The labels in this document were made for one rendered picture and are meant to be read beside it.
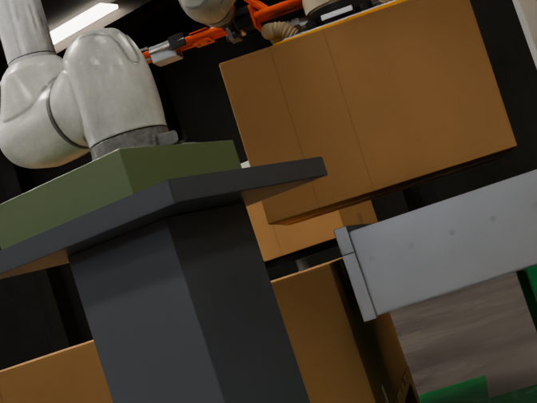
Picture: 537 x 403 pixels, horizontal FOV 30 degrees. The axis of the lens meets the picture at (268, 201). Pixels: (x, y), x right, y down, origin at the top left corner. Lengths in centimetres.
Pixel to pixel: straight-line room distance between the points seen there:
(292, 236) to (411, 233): 178
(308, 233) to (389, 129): 160
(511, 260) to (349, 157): 45
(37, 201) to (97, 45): 32
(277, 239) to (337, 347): 163
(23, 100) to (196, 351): 63
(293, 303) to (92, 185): 78
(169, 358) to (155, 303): 10
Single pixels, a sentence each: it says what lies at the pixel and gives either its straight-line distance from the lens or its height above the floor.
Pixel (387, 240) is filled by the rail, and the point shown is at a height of 55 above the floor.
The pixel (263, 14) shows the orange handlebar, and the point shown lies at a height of 119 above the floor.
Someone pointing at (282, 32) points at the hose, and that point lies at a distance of 249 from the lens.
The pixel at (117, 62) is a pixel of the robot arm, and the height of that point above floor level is 102.
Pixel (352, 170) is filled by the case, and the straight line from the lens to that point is 233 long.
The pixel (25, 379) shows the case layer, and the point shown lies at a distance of 258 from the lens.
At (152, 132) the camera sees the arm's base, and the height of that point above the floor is 88.
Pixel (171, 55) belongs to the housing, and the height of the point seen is 118.
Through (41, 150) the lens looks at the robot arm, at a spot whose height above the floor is 93.
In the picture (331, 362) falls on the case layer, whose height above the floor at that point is 32.
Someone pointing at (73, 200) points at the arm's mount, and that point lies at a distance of 176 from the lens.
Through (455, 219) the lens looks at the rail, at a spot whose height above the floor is 55.
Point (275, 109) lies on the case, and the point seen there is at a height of 93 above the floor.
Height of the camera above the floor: 56
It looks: 4 degrees up
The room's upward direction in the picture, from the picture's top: 18 degrees counter-clockwise
